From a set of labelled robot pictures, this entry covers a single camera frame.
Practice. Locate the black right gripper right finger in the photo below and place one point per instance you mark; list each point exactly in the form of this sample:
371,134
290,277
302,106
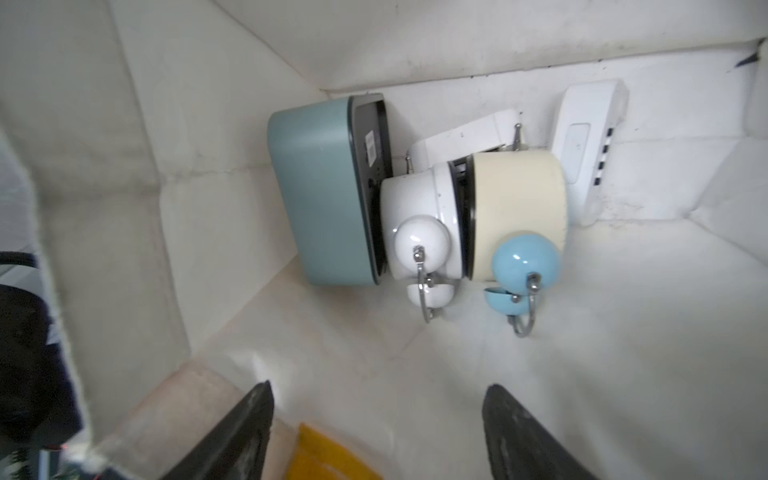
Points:
519,447

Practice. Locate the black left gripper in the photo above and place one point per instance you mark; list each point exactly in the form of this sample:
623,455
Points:
38,406

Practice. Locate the green square analog clock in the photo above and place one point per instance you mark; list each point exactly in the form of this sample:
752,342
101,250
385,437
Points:
330,160

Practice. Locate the white twin bell alarm clock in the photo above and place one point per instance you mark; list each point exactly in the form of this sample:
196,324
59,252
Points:
424,230

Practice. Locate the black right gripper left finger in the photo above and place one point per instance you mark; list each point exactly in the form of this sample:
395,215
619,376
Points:
236,447

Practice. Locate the blue twin bell alarm clock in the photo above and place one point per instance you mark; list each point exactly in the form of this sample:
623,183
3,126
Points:
516,231

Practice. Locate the small white upright digital clock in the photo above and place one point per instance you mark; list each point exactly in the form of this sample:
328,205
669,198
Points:
489,133

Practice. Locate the white canvas bag yellow handles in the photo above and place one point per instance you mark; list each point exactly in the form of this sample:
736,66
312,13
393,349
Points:
140,129

